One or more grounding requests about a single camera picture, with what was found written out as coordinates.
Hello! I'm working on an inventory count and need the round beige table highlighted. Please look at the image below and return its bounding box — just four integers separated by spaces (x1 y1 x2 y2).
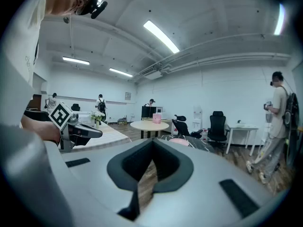
130 120 170 140

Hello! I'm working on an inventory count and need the ceiling air conditioner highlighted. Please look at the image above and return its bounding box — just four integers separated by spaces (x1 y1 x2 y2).
143 70 164 80

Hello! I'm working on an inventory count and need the person's left forearm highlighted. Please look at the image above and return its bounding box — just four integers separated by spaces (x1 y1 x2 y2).
20 114 61 143

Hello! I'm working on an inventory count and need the person's cream t-shirt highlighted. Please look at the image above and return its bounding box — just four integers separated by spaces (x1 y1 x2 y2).
0 0 49 127

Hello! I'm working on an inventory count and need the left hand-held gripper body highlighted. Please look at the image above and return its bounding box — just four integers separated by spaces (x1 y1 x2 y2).
48 102 92 153

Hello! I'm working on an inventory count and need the reclined black office chair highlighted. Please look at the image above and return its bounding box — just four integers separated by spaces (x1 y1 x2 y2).
171 114 205 140

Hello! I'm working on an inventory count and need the white table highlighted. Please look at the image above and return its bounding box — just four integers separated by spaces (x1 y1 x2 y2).
225 123 260 156

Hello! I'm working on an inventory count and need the checked cloth table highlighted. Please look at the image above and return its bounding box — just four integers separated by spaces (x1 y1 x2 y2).
71 121 132 151

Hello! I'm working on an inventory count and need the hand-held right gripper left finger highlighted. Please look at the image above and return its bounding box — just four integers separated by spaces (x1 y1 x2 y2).
45 138 156 227

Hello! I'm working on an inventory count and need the black monitor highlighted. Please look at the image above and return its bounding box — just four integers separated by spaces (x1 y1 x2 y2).
141 105 157 119

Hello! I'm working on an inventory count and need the white water dispenser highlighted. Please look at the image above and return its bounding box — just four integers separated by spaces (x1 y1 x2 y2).
192 105 203 130

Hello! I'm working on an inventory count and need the black head-worn camera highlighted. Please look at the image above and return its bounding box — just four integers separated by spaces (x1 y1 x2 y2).
75 0 108 20

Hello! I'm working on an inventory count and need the upright black office chair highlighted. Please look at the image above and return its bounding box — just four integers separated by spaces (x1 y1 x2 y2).
207 111 230 151

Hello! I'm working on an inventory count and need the large black backpack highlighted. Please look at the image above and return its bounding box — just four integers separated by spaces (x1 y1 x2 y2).
283 92 300 168

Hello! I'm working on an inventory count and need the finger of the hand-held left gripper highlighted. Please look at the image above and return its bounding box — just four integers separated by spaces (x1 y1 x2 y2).
71 137 92 149
80 123 103 139

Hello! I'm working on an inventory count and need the pink plate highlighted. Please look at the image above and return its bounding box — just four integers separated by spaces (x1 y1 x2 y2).
169 138 190 147

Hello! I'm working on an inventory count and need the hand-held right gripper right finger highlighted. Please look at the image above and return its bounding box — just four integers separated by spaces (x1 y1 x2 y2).
138 138 289 227

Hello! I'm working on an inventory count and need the small potted plant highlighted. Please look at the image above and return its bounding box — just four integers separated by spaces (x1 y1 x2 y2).
89 110 106 129

